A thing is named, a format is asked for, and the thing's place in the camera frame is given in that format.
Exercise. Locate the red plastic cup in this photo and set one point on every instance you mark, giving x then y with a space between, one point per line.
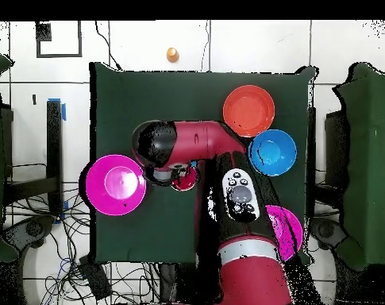
189 182

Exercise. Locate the large pink plastic bowl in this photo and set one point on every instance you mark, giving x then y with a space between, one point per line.
116 184
290 225

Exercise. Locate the large orange plastic bowl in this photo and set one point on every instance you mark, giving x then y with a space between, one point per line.
248 111

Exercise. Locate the blue plastic bowl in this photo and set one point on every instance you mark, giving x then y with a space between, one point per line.
272 152

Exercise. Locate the orange plastic cup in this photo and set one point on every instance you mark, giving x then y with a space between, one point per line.
172 55

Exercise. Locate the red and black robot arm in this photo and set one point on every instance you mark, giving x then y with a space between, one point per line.
198 139

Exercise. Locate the dark green tablecloth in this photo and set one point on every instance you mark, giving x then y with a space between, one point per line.
147 95

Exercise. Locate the black metal stand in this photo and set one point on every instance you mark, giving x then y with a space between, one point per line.
311 159
54 143

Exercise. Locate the black power strip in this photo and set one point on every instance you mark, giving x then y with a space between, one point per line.
95 279

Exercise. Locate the grey office chair base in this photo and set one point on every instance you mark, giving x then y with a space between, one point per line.
33 228
325 232

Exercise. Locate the black square floor frame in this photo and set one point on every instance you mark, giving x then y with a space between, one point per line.
43 31

